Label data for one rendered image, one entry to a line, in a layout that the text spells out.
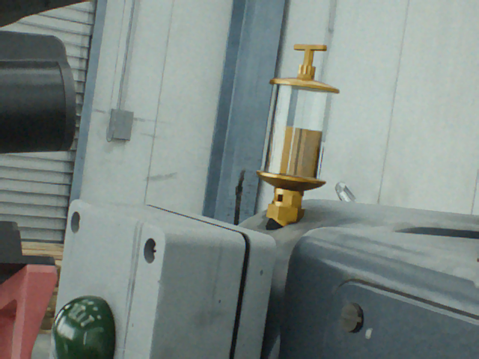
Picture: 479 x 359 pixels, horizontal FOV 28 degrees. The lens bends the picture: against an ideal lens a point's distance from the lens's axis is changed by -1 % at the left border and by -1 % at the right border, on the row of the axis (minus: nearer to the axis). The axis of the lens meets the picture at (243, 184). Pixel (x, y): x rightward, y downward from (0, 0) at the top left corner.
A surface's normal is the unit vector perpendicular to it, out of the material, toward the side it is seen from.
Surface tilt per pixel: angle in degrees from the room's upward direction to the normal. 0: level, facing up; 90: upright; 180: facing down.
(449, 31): 90
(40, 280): 81
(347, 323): 90
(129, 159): 90
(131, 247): 90
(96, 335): 72
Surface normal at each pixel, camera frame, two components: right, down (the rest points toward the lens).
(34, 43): 0.38, -0.28
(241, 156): 0.56, 0.12
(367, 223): -0.09, -0.97
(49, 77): 0.31, -0.56
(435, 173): -0.82, -0.09
